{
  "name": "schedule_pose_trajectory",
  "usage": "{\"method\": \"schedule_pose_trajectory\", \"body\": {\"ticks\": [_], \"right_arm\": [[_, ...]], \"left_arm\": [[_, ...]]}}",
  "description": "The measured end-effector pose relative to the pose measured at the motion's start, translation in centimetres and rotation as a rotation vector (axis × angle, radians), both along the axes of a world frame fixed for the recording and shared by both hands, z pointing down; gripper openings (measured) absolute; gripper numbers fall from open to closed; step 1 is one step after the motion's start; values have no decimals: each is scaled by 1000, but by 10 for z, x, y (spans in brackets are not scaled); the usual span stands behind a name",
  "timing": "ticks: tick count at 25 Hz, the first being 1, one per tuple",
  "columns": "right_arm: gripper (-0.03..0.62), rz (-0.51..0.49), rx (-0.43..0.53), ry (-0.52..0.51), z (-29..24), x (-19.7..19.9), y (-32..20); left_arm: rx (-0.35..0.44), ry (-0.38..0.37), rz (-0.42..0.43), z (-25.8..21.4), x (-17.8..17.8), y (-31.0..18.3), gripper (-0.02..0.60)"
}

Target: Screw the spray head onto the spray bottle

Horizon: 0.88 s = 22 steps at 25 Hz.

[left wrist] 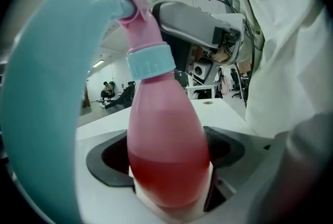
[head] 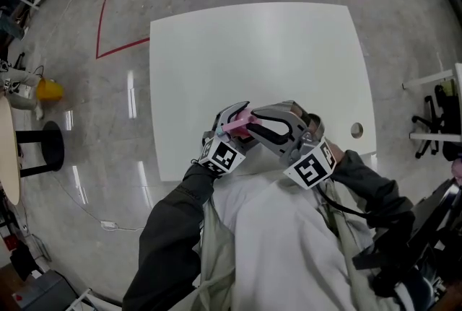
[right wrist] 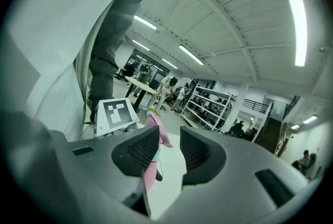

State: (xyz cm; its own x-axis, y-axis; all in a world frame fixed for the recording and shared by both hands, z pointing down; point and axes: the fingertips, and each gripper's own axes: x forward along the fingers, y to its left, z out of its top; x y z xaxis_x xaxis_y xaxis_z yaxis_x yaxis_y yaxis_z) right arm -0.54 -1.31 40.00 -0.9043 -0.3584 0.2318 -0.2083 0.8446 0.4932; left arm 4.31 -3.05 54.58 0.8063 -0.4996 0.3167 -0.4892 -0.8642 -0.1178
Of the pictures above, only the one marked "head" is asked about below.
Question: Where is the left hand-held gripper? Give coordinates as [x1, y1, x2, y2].
[197, 100, 261, 180]

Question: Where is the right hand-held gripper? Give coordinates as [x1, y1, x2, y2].
[245, 100, 338, 191]

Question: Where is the pink spray bottle cap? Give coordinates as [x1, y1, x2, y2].
[216, 110, 263, 138]

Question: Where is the person's right forearm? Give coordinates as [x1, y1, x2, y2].
[331, 149, 414, 228]

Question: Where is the person's left forearm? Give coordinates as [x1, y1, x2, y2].
[122, 161, 218, 311]

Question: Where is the person's right hand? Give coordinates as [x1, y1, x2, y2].
[306, 113, 346, 164]

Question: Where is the person's torso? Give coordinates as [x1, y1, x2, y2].
[196, 172, 409, 311]

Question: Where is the black office chair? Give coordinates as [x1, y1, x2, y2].
[411, 84, 458, 161]

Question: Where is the black seat chair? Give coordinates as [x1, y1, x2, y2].
[352, 178, 462, 299]

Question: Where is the white desk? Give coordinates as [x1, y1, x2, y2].
[401, 62, 462, 143]

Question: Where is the pink rounded object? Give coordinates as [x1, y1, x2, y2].
[450, 157, 462, 188]

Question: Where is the yellow bucket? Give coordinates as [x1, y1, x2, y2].
[35, 78, 66, 102]

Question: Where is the grey equipment case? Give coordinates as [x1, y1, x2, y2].
[12, 268, 79, 311]

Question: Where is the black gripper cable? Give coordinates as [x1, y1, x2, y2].
[313, 183, 377, 228]

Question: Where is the white floor cable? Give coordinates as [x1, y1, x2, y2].
[53, 172, 146, 232]

